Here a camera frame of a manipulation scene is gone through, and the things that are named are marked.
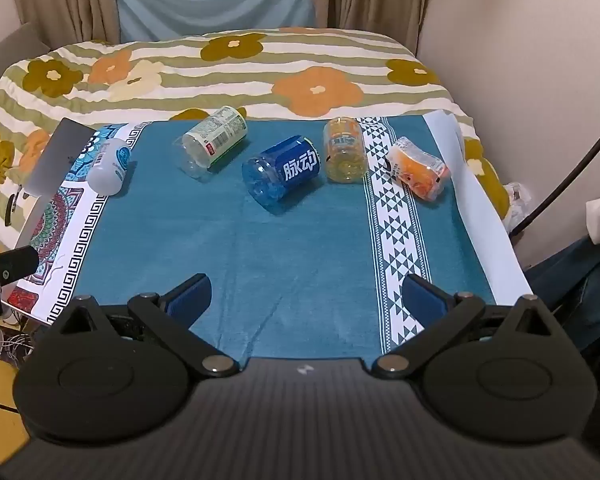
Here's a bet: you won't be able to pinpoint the tangle of cables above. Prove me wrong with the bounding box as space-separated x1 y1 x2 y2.
0 316 43 363

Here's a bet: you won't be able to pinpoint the white plastic bag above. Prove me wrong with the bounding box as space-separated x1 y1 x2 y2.
502 181 537 233

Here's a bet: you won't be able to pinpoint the black curved cable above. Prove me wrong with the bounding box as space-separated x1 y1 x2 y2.
509 109 600 237

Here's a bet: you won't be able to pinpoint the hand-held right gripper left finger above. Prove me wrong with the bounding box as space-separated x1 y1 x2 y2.
55 273 241 378

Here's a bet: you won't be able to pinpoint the yellow orange-label bottle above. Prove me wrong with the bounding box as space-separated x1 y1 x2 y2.
322 116 370 185

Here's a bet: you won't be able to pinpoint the floral striped blanket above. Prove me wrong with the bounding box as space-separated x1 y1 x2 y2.
0 27 512 256

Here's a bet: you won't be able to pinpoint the blue plastic bottle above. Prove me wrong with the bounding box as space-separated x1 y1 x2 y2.
241 134 323 216

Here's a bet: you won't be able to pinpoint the teal patterned cloth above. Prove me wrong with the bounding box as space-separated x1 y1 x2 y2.
4 109 534 357

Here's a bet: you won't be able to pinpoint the light blue curtain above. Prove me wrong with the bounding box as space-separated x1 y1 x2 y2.
109 0 317 43

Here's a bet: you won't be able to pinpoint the silver laptop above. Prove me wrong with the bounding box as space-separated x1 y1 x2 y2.
14 117 99 252

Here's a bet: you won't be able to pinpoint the white blue-label bottle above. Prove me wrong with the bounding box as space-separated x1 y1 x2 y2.
87 137 132 195

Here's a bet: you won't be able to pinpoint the dark blue jeans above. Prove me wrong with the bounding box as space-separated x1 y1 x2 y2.
524 234 600 353

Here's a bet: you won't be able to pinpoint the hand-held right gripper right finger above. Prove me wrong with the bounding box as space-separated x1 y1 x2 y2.
371 273 552 380

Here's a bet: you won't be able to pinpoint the grey headboard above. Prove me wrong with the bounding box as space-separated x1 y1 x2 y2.
0 21 52 93

